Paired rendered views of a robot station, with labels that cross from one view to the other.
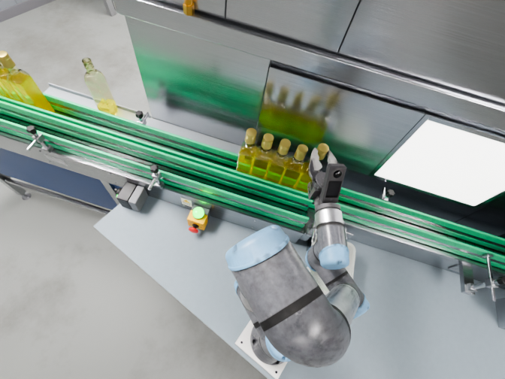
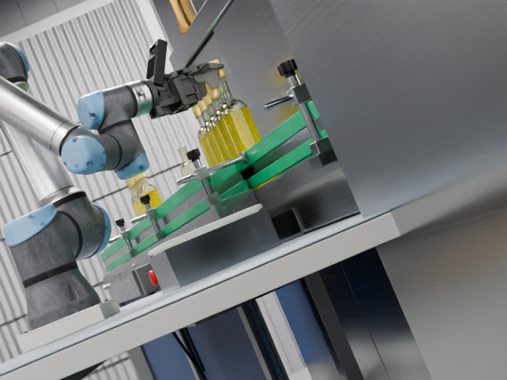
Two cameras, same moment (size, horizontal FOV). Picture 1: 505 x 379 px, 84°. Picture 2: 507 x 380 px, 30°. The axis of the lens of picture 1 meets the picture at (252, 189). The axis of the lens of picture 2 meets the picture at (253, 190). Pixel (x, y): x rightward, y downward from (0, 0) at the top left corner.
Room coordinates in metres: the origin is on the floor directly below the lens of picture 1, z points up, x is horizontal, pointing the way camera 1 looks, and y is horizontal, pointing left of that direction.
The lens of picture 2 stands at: (-0.28, -2.16, 0.78)
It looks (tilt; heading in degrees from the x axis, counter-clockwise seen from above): 3 degrees up; 67
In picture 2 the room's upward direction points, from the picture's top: 23 degrees counter-clockwise
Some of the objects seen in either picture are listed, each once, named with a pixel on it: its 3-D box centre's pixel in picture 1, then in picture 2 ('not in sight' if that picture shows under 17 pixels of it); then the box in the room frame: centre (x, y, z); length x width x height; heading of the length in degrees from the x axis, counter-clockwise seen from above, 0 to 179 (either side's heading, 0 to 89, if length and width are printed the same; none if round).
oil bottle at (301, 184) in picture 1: (304, 180); (247, 144); (0.58, -0.18, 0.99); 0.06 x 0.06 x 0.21; 88
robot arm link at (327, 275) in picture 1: (324, 260); (121, 151); (0.27, -0.26, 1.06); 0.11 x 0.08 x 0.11; 43
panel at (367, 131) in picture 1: (386, 144); (301, 30); (0.70, -0.41, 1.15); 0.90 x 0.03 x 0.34; 86
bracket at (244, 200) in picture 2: (308, 226); (238, 211); (0.47, -0.25, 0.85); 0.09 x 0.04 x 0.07; 176
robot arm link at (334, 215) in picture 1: (330, 219); (137, 98); (0.36, -0.23, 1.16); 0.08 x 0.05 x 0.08; 103
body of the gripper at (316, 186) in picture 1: (324, 194); (168, 93); (0.44, -0.21, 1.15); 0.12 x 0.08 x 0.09; 13
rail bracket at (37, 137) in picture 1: (36, 144); (120, 241); (0.47, 0.81, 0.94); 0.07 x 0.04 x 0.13; 176
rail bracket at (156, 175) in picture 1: (154, 182); (145, 221); (0.44, 0.35, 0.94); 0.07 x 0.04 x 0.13; 176
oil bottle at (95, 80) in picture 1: (99, 89); (197, 185); (0.74, 0.68, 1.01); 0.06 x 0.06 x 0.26; 4
